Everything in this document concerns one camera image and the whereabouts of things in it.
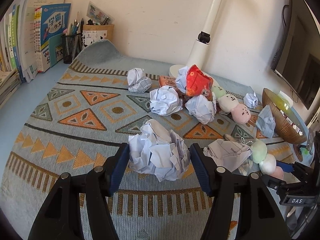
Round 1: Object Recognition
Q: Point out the small crumpled paper ball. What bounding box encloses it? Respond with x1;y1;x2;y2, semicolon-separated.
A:
243;92;259;109

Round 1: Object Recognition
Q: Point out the crumpled paper ball far left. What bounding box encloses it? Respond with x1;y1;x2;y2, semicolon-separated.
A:
127;68;152;93

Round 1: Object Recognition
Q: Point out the crumpled paper beside basket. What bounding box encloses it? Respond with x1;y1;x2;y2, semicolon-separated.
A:
255;105;276;138

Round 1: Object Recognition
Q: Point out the blue boxed book set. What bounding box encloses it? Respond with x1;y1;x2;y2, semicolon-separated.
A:
34;3;71;73

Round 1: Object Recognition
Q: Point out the crumpled paper ball centre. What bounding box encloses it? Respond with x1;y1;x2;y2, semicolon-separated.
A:
149;86;183;116

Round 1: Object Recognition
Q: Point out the patterned blue woven mat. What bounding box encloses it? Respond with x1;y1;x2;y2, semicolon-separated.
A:
1;41;297;239

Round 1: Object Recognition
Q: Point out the stack of flat workbooks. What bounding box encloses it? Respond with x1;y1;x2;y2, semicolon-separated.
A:
0;69;21;107

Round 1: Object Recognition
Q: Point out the brown paper storage box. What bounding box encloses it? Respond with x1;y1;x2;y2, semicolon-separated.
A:
82;24;114;47

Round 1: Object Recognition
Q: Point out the orange small carton box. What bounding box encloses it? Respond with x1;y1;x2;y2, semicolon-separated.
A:
159;75;177;89

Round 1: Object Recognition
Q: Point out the crumpled bluish paper ball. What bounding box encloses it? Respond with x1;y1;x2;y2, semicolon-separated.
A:
185;95;217;125

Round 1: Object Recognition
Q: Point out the black mesh pen holder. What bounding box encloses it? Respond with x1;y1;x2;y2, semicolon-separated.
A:
61;33;82;64

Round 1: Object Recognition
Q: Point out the white desk lamp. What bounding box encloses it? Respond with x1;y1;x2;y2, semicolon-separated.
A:
169;0;222;77

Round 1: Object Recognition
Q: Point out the brown woven basket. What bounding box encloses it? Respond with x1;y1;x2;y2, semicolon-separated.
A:
262;88;307;145

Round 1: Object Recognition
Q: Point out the printed email paper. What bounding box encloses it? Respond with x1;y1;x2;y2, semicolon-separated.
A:
203;139;252;172

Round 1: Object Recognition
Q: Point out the dango plush keychain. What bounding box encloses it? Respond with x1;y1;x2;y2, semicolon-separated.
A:
250;139;284;180

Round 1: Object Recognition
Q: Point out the dark wall monitor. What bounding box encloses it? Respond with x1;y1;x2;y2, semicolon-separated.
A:
272;0;319;109

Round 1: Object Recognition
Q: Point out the upright row of books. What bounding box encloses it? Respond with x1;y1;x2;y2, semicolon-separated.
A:
1;0;66;82

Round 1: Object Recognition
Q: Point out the large paper ball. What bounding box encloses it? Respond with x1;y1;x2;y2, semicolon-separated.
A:
129;119;190;182

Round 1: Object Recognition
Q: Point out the dango plush on mat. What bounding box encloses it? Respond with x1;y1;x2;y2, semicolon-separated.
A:
212;86;251;124

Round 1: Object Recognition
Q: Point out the red snack bag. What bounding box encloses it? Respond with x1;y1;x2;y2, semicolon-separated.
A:
185;64;214;101

